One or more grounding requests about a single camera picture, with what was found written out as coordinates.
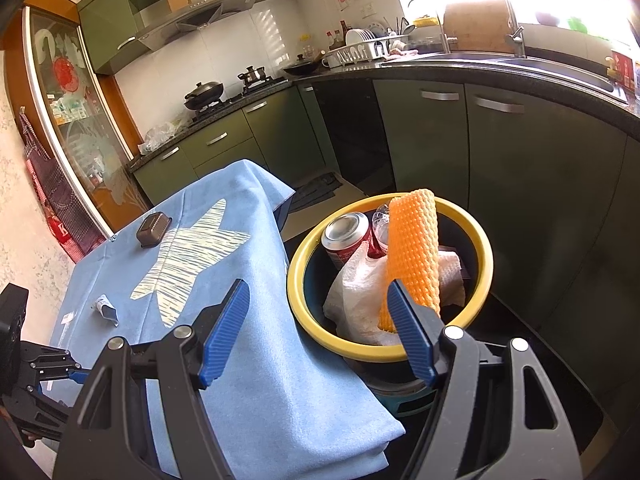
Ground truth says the sliding glass door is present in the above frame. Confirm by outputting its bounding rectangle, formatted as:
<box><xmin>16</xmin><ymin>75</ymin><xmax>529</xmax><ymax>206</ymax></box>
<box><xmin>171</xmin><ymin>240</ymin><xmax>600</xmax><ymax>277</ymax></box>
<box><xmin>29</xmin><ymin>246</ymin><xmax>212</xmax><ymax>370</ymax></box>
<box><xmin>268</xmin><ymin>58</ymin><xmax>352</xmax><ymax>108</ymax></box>
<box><xmin>22</xmin><ymin>7</ymin><xmax>151</xmax><ymax>241</ymax></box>

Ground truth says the red package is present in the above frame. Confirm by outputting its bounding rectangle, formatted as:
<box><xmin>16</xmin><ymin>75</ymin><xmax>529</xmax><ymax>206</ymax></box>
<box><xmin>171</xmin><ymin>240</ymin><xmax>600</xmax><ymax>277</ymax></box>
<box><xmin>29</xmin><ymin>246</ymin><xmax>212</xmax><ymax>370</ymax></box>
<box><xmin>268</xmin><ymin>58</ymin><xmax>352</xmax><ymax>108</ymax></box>
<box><xmin>611</xmin><ymin>51</ymin><xmax>637</xmax><ymax>92</ymax></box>

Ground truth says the green lower cabinet under sink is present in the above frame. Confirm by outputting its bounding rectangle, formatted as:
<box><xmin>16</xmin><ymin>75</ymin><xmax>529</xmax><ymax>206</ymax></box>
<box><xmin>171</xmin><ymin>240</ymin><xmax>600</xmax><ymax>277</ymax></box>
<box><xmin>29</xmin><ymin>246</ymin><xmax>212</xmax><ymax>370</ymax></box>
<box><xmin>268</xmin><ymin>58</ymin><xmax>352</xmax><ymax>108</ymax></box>
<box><xmin>372</xmin><ymin>77</ymin><xmax>640</xmax><ymax>361</ymax></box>

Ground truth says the purple checked apron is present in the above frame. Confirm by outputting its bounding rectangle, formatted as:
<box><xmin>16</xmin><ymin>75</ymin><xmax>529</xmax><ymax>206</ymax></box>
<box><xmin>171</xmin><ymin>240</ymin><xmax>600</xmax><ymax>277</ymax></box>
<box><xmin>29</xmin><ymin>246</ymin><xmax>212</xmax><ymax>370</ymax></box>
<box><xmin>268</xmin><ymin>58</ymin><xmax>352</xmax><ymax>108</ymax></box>
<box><xmin>20</xmin><ymin>107</ymin><xmax>106</xmax><ymax>261</ymax></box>

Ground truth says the crushed red soda can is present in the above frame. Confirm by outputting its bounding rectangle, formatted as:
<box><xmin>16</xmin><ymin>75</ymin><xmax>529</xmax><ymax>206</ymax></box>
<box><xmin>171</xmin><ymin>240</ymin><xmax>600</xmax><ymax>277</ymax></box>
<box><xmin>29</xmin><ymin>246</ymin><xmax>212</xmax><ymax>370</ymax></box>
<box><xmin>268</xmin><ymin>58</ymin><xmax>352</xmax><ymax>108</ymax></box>
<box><xmin>321</xmin><ymin>211</ymin><xmax>373</xmax><ymax>271</ymax></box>

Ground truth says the blue printed tablecloth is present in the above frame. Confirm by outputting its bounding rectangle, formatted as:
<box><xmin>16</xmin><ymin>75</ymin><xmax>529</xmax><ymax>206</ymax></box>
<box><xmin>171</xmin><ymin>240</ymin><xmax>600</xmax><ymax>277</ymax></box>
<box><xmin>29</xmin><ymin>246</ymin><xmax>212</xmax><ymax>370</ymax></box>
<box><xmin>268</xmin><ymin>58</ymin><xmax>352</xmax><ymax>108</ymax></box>
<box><xmin>47</xmin><ymin>159</ymin><xmax>407</xmax><ymax>480</ymax></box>

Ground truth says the dark floor mat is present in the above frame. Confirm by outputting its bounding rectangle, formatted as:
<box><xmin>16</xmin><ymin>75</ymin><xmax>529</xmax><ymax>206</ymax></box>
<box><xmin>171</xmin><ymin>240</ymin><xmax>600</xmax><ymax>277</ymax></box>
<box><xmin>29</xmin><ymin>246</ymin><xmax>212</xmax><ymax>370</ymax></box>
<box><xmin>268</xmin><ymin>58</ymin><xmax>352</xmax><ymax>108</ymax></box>
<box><xmin>287</xmin><ymin>172</ymin><xmax>343</xmax><ymax>213</ymax></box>

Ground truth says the small steel faucet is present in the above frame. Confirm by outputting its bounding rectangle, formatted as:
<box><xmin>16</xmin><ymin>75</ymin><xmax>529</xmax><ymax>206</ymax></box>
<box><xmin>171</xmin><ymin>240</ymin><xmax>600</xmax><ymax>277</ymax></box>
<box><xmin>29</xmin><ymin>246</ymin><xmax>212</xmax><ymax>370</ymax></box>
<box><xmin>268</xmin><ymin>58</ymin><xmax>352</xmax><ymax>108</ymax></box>
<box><xmin>407</xmin><ymin>0</ymin><xmax>453</xmax><ymax>55</ymax></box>

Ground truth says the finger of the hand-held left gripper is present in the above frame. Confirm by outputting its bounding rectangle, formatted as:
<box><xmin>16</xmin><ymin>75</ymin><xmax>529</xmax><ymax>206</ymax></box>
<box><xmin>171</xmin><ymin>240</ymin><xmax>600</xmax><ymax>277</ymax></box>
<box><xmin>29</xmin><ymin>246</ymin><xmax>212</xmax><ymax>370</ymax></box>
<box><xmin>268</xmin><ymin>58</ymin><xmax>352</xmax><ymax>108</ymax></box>
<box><xmin>21</xmin><ymin>341</ymin><xmax>93</xmax><ymax>386</ymax></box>
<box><xmin>2</xmin><ymin>385</ymin><xmax>76</xmax><ymax>441</ymax></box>

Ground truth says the green lower cabinet with drawers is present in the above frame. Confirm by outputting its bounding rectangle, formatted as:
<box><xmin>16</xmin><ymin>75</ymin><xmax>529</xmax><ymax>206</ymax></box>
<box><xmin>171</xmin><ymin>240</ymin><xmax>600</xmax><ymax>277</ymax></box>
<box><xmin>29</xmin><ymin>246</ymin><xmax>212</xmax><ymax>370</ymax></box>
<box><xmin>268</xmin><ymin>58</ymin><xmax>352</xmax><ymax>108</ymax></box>
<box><xmin>131</xmin><ymin>85</ymin><xmax>341</xmax><ymax>206</ymax></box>

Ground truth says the clear plastic bottle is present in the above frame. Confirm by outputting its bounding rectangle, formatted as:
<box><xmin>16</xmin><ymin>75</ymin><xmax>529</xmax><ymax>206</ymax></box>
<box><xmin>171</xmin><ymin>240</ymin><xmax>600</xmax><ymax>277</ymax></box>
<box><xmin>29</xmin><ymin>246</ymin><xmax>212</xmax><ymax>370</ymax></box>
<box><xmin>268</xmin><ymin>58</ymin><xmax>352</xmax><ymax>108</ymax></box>
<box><xmin>370</xmin><ymin>203</ymin><xmax>393</xmax><ymax>253</ymax></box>

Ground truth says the orange foam net sleeve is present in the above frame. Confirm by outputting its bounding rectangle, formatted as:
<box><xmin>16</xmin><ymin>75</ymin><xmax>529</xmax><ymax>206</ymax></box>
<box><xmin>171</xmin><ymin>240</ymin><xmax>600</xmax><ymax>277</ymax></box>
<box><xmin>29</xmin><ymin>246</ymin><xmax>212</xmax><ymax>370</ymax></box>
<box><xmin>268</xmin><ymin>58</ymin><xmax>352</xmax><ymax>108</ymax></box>
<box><xmin>378</xmin><ymin>188</ymin><xmax>442</xmax><ymax>333</ymax></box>

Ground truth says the frying pan with glass lid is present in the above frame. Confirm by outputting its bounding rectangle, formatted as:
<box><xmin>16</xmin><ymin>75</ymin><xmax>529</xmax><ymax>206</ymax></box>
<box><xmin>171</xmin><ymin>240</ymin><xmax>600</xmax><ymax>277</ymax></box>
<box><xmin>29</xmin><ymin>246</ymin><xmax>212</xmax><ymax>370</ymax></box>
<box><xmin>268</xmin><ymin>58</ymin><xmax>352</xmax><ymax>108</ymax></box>
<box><xmin>282</xmin><ymin>52</ymin><xmax>323</xmax><ymax>77</ymax></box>

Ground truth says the black wok with lid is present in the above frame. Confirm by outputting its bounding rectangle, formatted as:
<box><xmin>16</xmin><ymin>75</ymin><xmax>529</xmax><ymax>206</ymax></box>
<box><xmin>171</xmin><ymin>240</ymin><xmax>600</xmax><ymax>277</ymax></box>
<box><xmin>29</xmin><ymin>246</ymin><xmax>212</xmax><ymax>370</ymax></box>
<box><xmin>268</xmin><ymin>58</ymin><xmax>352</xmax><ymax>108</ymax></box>
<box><xmin>183</xmin><ymin>80</ymin><xmax>226</xmax><ymax>111</ymax></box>

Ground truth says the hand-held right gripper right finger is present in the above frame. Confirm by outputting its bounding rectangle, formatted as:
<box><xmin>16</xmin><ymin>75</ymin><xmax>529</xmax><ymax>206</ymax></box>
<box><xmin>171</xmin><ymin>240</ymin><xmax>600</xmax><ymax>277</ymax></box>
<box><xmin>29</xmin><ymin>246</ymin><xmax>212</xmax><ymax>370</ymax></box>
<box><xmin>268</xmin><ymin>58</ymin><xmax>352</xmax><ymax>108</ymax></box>
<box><xmin>387</xmin><ymin>280</ymin><xmax>583</xmax><ymax>480</ymax></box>

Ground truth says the black built-in appliance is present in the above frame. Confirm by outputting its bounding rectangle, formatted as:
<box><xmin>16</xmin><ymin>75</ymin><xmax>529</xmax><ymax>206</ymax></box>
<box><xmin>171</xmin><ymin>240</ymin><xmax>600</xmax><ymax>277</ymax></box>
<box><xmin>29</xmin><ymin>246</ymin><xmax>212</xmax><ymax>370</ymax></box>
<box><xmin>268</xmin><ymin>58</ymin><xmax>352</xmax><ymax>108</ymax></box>
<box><xmin>312</xmin><ymin>77</ymin><xmax>396</xmax><ymax>198</ymax></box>

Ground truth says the group of condiment bottles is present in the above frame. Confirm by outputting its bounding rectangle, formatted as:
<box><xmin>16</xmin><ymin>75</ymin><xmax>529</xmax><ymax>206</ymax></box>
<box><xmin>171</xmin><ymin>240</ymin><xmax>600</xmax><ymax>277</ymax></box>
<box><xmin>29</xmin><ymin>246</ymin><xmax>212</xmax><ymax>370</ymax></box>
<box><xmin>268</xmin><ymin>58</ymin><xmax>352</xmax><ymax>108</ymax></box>
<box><xmin>325</xmin><ymin>20</ymin><xmax>351</xmax><ymax>48</ymax></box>

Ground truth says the white dish rack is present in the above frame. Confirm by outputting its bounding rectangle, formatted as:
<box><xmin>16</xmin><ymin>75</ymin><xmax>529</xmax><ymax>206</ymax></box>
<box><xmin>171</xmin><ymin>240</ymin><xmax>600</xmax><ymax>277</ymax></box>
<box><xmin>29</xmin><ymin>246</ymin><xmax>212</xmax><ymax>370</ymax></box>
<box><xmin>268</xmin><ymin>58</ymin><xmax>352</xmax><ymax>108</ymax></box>
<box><xmin>327</xmin><ymin>40</ymin><xmax>391</xmax><ymax>67</ymax></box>

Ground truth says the wooden cutting board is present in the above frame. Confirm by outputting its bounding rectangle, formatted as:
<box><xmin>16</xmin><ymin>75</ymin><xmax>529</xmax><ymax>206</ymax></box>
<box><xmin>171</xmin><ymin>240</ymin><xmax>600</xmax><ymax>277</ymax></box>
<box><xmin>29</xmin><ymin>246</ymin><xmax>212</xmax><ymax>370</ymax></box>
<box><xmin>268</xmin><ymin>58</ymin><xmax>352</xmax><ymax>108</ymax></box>
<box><xmin>444</xmin><ymin>1</ymin><xmax>516</xmax><ymax>54</ymax></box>

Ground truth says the small blue white wrapper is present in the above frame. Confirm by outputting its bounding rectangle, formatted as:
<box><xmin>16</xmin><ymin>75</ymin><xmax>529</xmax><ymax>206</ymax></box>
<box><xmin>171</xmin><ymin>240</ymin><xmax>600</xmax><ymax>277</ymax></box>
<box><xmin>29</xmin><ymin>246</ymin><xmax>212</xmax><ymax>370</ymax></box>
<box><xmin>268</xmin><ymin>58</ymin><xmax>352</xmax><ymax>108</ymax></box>
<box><xmin>95</xmin><ymin>294</ymin><xmax>120</xmax><ymax>327</ymax></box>

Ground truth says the brown plastic food container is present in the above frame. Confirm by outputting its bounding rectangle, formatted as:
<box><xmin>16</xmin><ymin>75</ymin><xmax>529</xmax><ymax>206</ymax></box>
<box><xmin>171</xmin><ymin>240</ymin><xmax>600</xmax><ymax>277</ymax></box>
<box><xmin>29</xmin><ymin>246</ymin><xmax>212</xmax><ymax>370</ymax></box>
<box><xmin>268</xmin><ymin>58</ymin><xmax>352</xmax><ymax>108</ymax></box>
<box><xmin>136</xmin><ymin>213</ymin><xmax>172</xmax><ymax>250</ymax></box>

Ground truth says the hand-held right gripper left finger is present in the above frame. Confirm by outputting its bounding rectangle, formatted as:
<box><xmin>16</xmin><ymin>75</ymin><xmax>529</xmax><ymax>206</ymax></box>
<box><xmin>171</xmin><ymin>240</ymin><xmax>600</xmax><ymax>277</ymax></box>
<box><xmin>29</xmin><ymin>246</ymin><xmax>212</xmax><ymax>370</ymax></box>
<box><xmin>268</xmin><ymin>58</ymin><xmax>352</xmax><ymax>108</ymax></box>
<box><xmin>55</xmin><ymin>278</ymin><xmax>251</xmax><ymax>480</ymax></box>

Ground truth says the steel range hood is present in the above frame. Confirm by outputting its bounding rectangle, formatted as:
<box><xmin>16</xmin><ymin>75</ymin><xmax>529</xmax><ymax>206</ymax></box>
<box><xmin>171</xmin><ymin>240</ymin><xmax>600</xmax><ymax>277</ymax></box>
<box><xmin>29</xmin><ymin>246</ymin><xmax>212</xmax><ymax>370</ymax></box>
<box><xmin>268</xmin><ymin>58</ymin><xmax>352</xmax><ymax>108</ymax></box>
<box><xmin>135</xmin><ymin>0</ymin><xmax>263</xmax><ymax>51</ymax></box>

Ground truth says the red checked apron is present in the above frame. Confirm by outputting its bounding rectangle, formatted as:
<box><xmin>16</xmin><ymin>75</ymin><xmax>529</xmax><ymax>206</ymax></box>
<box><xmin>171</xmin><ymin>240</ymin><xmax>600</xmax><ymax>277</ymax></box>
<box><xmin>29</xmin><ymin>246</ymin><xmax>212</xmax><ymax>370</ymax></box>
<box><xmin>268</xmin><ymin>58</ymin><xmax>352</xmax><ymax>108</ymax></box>
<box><xmin>25</xmin><ymin>160</ymin><xmax>86</xmax><ymax>263</ymax></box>

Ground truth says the tall steel faucet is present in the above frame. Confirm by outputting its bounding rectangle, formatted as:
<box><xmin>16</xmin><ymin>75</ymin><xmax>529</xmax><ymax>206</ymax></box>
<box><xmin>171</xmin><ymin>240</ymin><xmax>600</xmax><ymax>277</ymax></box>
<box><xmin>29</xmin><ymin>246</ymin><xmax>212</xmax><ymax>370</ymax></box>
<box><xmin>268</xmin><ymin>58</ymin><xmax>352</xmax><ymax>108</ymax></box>
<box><xmin>504</xmin><ymin>2</ymin><xmax>528</xmax><ymax>58</ymax></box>

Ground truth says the white paper towel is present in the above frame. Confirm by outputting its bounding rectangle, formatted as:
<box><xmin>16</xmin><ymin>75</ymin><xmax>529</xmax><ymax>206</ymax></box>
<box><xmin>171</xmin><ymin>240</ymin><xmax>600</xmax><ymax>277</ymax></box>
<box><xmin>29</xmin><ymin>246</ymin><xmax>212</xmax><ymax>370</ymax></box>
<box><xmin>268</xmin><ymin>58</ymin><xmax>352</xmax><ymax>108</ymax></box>
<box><xmin>322</xmin><ymin>242</ymin><xmax>466</xmax><ymax>348</ymax></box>

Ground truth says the green upper cabinet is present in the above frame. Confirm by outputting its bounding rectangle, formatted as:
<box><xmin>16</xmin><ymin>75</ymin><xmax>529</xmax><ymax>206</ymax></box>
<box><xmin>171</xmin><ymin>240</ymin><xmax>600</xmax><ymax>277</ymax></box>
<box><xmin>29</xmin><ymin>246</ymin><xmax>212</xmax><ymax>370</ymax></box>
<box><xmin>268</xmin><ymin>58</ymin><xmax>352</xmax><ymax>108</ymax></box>
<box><xmin>77</xmin><ymin>0</ymin><xmax>146</xmax><ymax>75</ymax></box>

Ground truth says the yellow-rimmed dark trash bin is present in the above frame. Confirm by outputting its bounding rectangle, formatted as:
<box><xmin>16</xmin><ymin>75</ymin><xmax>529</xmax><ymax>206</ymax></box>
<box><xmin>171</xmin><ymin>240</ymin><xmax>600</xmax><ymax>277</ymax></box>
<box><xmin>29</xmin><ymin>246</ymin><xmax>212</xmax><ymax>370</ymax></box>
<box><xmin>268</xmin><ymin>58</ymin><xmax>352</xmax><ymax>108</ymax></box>
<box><xmin>286</xmin><ymin>192</ymin><xmax>495</xmax><ymax>413</ymax></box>

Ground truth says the black gas stove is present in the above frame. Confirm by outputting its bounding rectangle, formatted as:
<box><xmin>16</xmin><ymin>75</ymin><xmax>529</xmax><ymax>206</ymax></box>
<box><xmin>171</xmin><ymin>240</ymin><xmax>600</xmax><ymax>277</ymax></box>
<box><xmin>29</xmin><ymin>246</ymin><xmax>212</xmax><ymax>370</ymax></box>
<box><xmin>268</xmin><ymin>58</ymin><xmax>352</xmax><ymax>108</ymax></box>
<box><xmin>187</xmin><ymin>76</ymin><xmax>291</xmax><ymax>121</ymax></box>

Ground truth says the clear plastic bag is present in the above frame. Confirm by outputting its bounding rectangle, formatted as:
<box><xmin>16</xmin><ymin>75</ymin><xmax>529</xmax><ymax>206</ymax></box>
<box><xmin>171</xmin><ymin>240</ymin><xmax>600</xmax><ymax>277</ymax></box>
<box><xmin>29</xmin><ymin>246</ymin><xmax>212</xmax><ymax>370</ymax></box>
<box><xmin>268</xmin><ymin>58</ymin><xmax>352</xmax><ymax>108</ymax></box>
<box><xmin>137</xmin><ymin>122</ymin><xmax>176</xmax><ymax>156</ymax></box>

